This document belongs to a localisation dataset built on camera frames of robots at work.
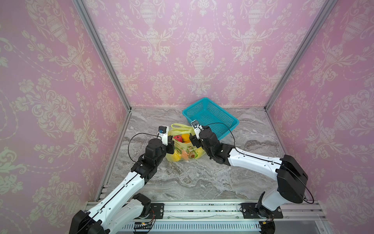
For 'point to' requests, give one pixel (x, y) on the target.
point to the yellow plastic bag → (183, 151)
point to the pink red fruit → (178, 138)
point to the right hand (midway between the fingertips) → (197, 129)
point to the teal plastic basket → (208, 113)
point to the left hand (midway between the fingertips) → (173, 136)
